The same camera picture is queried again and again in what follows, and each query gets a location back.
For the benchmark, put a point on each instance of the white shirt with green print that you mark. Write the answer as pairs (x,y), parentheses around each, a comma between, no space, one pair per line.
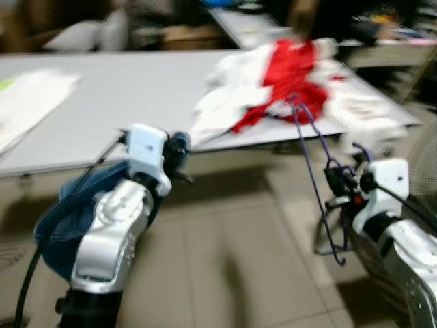
(34,102)

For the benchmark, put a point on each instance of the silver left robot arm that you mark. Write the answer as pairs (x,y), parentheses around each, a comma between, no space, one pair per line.
(109,239)

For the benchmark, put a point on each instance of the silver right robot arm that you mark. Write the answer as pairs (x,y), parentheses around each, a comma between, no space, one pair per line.
(410,273)

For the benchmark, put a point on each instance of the long white table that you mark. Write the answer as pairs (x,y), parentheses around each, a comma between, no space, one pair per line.
(136,102)

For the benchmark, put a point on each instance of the grey mesh floor fan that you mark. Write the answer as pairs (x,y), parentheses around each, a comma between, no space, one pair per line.
(427,164)

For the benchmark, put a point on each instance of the brown cardboard box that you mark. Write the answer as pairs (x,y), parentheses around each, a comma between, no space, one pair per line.
(191,37)

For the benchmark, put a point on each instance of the light grey upright cushion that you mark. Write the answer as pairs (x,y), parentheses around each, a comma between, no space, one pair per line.
(115,31)

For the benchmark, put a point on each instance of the white cluttered side table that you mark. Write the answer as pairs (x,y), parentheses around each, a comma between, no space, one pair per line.
(249,27)

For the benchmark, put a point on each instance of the blue plastic bag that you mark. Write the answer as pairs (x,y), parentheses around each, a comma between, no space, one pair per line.
(222,3)

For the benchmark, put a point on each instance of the wooden speaker box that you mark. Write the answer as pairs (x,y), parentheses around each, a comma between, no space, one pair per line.
(304,17)

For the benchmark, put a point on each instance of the brown leather sofa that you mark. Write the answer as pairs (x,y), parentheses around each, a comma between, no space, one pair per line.
(75,10)

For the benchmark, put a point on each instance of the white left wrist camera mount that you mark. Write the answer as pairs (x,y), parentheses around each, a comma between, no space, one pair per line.
(145,150)

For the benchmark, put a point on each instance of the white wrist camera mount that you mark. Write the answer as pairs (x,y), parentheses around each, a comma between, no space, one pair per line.
(145,150)
(389,178)

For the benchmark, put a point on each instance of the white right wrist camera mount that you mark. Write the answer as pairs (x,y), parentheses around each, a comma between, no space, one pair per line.
(389,178)

